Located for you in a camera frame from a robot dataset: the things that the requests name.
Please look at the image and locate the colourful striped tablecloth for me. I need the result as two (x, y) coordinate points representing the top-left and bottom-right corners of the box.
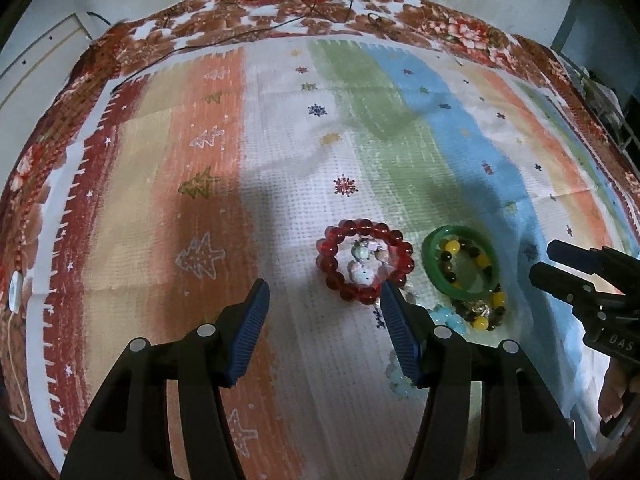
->
(0, 0), (640, 480)

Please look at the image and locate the yellow and brown bead bracelet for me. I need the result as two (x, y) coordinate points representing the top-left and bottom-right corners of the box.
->
(437, 239), (508, 334)

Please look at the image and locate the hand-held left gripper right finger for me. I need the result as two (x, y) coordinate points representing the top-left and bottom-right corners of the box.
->
(381, 280), (591, 480)

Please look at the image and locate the green jade bangle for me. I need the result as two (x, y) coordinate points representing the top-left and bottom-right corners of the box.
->
(421, 225), (502, 297)

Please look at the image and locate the red bead bracelet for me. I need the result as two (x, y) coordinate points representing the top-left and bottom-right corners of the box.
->
(316, 218), (416, 305)

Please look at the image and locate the striped patterned cloth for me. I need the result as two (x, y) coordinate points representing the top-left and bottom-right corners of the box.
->
(25, 37), (640, 480)

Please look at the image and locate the pale switch cord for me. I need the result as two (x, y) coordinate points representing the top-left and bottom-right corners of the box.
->
(4, 309), (28, 421)

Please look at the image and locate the person's right hand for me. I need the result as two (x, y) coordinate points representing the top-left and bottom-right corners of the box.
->
(597, 359), (640, 423)

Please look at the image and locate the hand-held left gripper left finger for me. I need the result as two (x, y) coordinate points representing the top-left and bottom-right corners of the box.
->
(60, 277), (273, 480)

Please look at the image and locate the white pastel bead bracelet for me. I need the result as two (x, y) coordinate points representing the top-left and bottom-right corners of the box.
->
(346, 239), (394, 287)

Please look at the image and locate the white headboard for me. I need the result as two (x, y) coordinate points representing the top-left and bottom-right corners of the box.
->
(0, 10), (126, 128)

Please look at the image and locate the light blue bead bracelet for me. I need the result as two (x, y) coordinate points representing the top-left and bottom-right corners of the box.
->
(385, 304), (468, 401)

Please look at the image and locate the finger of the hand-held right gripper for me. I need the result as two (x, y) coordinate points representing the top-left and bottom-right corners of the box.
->
(529, 261), (607, 312)
(546, 239), (640, 287)

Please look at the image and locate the white inline switch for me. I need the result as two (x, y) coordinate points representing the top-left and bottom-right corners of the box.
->
(7, 272), (24, 312)

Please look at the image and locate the dark bedside clutter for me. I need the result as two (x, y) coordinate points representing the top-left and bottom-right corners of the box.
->
(555, 50), (640, 156)

